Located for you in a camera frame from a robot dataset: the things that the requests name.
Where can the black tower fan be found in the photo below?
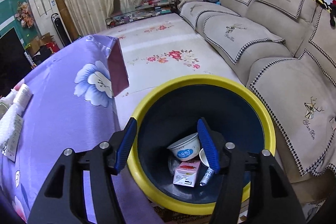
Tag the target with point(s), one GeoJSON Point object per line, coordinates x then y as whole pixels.
{"type": "Point", "coordinates": [60, 29]}

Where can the black flat television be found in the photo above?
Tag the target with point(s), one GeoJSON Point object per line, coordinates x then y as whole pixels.
{"type": "Point", "coordinates": [14, 64]}

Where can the white foam fruit net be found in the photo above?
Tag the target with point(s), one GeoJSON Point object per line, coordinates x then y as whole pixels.
{"type": "Point", "coordinates": [7, 121]}

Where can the white yogurt cup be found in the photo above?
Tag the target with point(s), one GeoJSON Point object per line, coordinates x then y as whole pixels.
{"type": "Point", "coordinates": [186, 148]}

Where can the white plastic bottle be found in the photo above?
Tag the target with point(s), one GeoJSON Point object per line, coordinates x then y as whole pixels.
{"type": "Point", "coordinates": [23, 96]}

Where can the white blue toothpaste tube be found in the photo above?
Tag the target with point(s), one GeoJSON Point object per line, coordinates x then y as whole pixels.
{"type": "Point", "coordinates": [207, 176]}

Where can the pink white milk carton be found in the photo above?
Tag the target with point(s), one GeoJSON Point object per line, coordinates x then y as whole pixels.
{"type": "Point", "coordinates": [186, 173]}

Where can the beige sectional sofa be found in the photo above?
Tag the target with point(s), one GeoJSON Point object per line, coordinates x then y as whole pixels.
{"type": "Point", "coordinates": [284, 52]}

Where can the small white cup in bin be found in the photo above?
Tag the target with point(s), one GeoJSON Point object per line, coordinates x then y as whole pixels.
{"type": "Point", "coordinates": [202, 157]}

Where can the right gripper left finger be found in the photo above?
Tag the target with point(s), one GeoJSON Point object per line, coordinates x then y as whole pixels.
{"type": "Point", "coordinates": [61, 197]}

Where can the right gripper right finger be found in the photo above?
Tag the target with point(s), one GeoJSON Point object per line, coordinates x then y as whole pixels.
{"type": "Point", "coordinates": [271, 198]}

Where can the white standing air conditioner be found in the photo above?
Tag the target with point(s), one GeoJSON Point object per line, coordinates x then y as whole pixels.
{"type": "Point", "coordinates": [42, 12]}

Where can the low shelf with clutter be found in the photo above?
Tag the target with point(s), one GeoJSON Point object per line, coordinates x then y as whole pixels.
{"type": "Point", "coordinates": [146, 9]}

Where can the white patterned carton box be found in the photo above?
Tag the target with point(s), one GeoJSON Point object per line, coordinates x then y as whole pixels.
{"type": "Point", "coordinates": [9, 147]}

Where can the yellow rimmed dark trash bin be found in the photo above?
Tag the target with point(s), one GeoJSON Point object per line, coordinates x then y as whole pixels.
{"type": "Point", "coordinates": [170, 112]}

